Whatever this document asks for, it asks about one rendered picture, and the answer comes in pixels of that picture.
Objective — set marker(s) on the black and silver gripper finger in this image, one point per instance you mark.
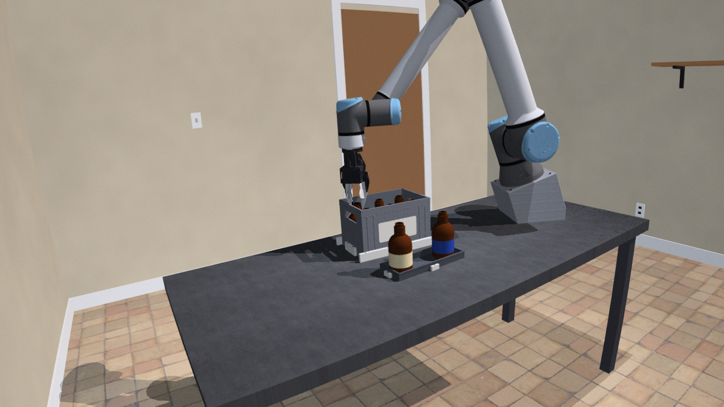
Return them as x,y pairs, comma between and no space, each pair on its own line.
364,189
348,193

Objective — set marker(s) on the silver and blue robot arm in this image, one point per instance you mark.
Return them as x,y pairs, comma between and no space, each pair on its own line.
530,137

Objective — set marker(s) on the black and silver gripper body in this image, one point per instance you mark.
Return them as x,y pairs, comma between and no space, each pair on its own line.
351,174

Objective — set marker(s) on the brown bottle with blue base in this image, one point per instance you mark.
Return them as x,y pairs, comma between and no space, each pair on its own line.
442,237

